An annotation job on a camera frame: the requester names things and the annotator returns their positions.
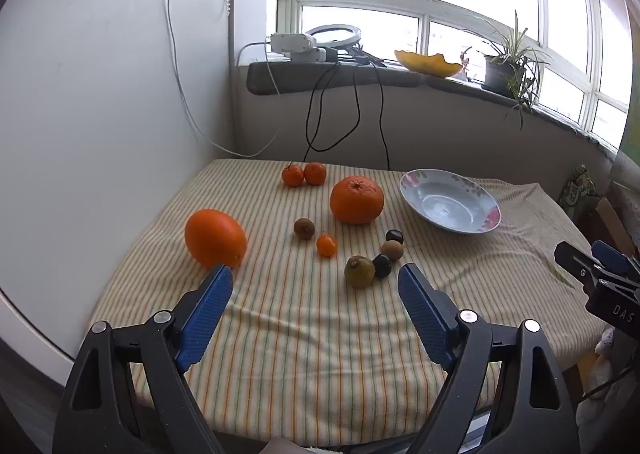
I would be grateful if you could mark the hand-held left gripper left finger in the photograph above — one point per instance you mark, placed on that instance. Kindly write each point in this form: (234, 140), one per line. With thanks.
(210, 314)

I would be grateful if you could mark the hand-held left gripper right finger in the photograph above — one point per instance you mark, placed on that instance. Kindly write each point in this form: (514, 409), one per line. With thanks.
(425, 314)

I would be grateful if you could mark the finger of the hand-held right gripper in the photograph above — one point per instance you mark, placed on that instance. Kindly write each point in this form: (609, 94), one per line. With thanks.
(575, 261)
(612, 256)

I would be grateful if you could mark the brown kiwi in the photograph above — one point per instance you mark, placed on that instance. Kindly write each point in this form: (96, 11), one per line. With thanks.
(392, 250)
(303, 228)

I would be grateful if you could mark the large smooth orange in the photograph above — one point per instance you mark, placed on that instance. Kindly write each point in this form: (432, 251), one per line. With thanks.
(215, 236)

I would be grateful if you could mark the greenish brown round fruit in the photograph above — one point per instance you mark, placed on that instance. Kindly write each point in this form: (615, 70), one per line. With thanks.
(359, 272)

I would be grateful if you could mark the floral rimmed white bowl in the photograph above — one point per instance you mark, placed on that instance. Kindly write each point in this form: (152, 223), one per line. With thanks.
(447, 204)

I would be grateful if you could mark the small smooth mandarin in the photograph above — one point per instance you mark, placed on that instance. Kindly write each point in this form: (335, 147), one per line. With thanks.
(327, 245)

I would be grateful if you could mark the large wrinkled orange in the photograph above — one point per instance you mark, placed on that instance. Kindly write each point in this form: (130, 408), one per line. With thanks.
(357, 200)

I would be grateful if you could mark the cardboard box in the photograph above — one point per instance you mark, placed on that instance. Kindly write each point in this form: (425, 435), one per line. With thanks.
(612, 221)

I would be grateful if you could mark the dark brown round fruit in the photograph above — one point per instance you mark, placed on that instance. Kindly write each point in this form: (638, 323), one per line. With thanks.
(382, 266)
(394, 235)

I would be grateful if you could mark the white fabric bundle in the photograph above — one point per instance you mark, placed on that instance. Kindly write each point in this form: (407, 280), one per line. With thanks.
(602, 374)

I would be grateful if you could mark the white patterned cloth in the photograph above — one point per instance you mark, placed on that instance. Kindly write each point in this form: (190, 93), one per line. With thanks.
(625, 184)

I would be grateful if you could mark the green patterned bag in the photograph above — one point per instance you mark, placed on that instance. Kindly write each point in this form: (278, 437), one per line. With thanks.
(579, 186)

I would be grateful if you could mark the striped cloth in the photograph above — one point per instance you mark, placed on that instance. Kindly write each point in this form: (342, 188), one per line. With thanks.
(300, 334)

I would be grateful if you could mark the mandarin with stem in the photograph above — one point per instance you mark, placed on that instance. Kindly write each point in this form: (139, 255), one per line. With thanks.
(292, 176)

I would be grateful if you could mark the stemless mandarin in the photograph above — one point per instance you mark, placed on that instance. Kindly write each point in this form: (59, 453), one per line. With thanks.
(315, 174)

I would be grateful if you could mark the potted spider plant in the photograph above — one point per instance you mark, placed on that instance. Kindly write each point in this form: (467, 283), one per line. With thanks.
(500, 72)

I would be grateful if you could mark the white refrigerator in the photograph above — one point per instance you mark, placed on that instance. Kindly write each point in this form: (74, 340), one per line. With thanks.
(100, 109)

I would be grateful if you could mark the yellow dish on sill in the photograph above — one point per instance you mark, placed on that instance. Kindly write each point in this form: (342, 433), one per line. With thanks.
(430, 65)

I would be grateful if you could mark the grey windowsill pad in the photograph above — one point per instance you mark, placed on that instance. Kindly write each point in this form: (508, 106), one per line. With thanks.
(300, 79)

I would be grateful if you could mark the black stand clamp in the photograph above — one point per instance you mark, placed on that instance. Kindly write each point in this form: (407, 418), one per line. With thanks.
(362, 59)

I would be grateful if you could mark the white adapter box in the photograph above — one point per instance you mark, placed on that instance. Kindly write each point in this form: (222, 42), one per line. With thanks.
(315, 55)

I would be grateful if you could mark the white power strip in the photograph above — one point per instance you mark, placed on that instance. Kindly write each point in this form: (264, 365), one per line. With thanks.
(290, 42)

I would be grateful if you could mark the green wall map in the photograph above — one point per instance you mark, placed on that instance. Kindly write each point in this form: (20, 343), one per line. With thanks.
(631, 149)

